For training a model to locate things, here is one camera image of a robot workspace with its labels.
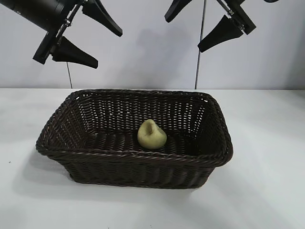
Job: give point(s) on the pale yellow egg yolk pastry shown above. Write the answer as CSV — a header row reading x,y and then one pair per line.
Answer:
x,y
151,138

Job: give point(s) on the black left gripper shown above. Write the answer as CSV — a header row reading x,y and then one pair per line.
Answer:
x,y
45,12

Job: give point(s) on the dark brown wicker basket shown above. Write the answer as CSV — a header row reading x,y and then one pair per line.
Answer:
x,y
143,167

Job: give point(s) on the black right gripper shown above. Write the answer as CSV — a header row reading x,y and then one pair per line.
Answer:
x,y
238,12

